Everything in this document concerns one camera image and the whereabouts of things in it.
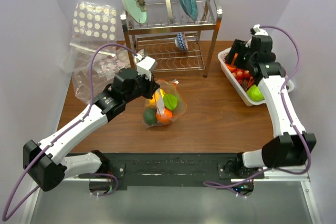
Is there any blue patterned bowl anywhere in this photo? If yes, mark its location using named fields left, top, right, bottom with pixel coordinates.
left=175, top=32, right=188, bottom=51

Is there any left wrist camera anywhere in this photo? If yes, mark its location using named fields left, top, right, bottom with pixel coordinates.
left=134, top=54, right=158, bottom=81

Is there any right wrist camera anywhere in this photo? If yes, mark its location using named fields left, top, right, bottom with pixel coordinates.
left=250, top=24, right=268, bottom=36

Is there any grey patterned bowl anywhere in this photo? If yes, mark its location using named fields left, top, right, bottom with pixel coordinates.
left=135, top=49, right=148, bottom=61

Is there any white food tray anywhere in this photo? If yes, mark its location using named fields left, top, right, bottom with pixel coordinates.
left=218, top=47, right=285, bottom=106

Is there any polka dot plastic bag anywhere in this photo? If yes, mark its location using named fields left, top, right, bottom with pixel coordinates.
left=69, top=1, right=117, bottom=58

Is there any dark green avocado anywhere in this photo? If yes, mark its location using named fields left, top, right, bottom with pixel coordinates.
left=143, top=108, right=158, bottom=126

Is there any small orange tangerine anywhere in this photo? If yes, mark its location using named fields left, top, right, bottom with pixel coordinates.
left=226, top=64, right=237, bottom=72

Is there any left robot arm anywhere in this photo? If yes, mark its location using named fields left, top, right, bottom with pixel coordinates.
left=23, top=68, right=159, bottom=191

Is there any clear crumpled plastic bag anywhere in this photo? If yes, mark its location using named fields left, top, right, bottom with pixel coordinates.
left=60, top=46, right=131, bottom=104

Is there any yellow bell pepper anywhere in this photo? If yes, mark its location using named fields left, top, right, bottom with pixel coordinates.
left=147, top=89, right=165, bottom=108

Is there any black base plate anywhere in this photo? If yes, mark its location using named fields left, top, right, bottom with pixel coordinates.
left=105, top=153, right=259, bottom=190

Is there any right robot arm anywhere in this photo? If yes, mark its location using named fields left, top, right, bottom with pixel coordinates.
left=225, top=35, right=317, bottom=178

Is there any orange zip top bag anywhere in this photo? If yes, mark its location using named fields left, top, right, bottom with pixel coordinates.
left=142, top=79, right=187, bottom=127

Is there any metal dish rack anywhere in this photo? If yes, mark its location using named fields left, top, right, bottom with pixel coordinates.
left=120, top=0, right=223, bottom=78

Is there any orange fruit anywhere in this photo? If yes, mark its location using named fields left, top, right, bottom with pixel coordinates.
left=231, top=53, right=238, bottom=66
left=155, top=108, right=173, bottom=124

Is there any green apple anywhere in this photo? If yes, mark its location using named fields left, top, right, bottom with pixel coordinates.
left=246, top=84, right=264, bottom=102

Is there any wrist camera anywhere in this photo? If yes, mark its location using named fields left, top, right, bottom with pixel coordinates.
left=134, top=54, right=158, bottom=81
left=250, top=24, right=268, bottom=36

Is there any light green pepper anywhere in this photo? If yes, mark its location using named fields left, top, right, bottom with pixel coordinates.
left=163, top=93, right=178, bottom=111

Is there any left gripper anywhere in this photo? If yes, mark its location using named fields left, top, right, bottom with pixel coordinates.
left=124, top=71, right=160, bottom=103

